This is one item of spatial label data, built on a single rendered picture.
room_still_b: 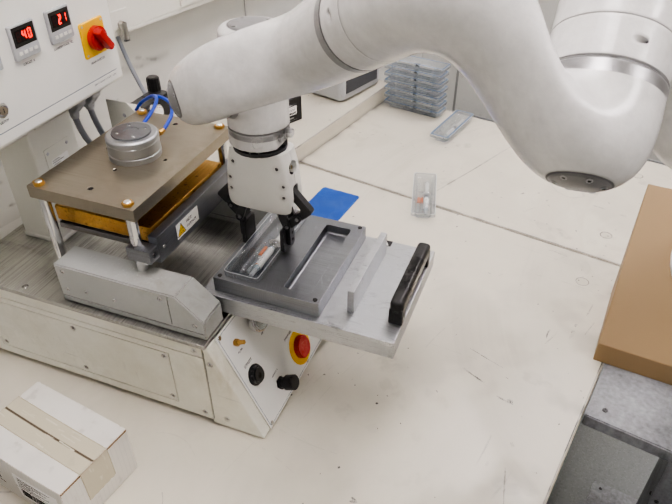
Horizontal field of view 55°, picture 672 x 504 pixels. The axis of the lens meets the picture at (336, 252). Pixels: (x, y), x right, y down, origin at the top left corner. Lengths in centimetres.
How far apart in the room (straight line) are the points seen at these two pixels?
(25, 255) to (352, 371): 58
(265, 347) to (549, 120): 66
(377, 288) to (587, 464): 123
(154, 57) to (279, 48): 103
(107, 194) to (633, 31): 68
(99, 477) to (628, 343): 86
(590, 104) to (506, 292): 84
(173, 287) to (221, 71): 34
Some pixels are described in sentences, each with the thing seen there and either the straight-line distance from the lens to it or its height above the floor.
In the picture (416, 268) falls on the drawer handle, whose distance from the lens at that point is 93.
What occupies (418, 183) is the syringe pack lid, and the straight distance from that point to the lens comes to 159.
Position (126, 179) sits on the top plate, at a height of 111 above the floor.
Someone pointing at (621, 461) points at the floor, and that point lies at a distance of 210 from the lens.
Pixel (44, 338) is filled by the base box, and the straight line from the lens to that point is 118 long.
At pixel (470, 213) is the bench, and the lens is 154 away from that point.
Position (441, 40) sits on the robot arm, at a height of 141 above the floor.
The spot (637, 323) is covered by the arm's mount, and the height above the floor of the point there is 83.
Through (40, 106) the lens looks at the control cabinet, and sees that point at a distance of 107.
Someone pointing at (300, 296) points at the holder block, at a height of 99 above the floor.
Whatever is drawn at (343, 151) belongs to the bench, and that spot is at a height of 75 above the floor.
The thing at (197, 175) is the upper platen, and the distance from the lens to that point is 107.
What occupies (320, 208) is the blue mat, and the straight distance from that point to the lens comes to 152.
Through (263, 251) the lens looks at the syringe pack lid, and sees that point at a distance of 97.
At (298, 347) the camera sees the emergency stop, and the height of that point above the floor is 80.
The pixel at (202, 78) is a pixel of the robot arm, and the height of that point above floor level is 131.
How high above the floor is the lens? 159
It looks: 37 degrees down
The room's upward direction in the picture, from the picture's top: straight up
